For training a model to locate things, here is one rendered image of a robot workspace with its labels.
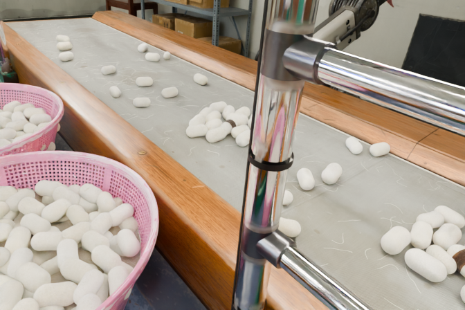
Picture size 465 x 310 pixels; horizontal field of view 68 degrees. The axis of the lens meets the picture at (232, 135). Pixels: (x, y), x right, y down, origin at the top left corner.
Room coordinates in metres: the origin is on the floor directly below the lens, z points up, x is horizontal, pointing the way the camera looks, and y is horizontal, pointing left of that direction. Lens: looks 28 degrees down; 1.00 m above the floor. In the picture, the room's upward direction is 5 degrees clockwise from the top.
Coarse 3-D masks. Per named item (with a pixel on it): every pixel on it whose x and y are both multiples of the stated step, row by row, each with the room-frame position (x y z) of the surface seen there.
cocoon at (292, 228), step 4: (280, 220) 0.28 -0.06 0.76; (284, 220) 0.28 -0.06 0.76; (288, 220) 0.28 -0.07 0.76; (292, 220) 0.28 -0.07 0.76; (280, 224) 0.27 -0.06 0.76; (284, 224) 0.27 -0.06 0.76; (288, 224) 0.27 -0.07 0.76; (292, 224) 0.27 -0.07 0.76; (296, 224) 0.27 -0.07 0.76; (280, 228) 0.27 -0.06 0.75; (284, 228) 0.27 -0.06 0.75; (288, 228) 0.27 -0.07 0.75; (292, 228) 0.27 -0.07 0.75; (296, 228) 0.27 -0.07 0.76; (300, 228) 0.27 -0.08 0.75; (284, 232) 0.27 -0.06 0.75; (288, 232) 0.27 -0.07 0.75; (292, 232) 0.27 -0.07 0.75; (296, 232) 0.27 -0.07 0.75; (288, 236) 0.27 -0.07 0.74; (292, 236) 0.27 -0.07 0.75; (296, 236) 0.27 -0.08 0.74
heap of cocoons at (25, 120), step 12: (12, 108) 0.52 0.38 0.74; (24, 108) 0.52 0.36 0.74; (36, 108) 0.52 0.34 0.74; (0, 120) 0.47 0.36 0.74; (12, 120) 0.48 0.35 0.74; (24, 120) 0.47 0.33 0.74; (36, 120) 0.49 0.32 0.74; (48, 120) 0.49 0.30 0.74; (0, 132) 0.43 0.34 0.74; (12, 132) 0.44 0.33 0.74; (24, 132) 0.46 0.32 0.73; (0, 144) 0.40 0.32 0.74
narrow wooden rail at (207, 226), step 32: (32, 64) 0.68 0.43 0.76; (32, 96) 0.68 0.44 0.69; (64, 96) 0.53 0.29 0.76; (64, 128) 0.53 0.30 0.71; (96, 128) 0.43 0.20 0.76; (128, 128) 0.44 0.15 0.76; (128, 160) 0.35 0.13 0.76; (160, 160) 0.36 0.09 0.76; (160, 192) 0.30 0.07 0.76; (192, 192) 0.30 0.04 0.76; (160, 224) 0.29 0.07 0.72; (192, 224) 0.25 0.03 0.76; (224, 224) 0.25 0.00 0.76; (192, 256) 0.25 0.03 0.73; (224, 256) 0.22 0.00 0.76; (192, 288) 0.24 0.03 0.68; (224, 288) 0.21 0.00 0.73; (288, 288) 0.19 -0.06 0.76
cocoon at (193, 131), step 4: (188, 128) 0.47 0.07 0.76; (192, 128) 0.47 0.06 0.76; (196, 128) 0.47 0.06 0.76; (200, 128) 0.47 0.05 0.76; (204, 128) 0.47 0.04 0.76; (188, 132) 0.46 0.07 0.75; (192, 132) 0.46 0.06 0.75; (196, 132) 0.46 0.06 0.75; (200, 132) 0.47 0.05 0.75; (204, 132) 0.47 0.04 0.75; (192, 136) 0.46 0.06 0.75; (196, 136) 0.47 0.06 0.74
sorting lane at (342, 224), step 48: (48, 48) 0.89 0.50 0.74; (96, 48) 0.92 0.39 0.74; (96, 96) 0.60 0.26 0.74; (144, 96) 0.62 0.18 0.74; (192, 96) 0.64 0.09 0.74; (240, 96) 0.66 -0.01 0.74; (192, 144) 0.45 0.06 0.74; (336, 144) 0.49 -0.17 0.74; (240, 192) 0.34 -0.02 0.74; (336, 192) 0.36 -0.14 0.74; (384, 192) 0.36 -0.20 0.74; (432, 192) 0.37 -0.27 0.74; (336, 240) 0.27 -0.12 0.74; (432, 240) 0.28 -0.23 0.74; (384, 288) 0.22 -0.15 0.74; (432, 288) 0.22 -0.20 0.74
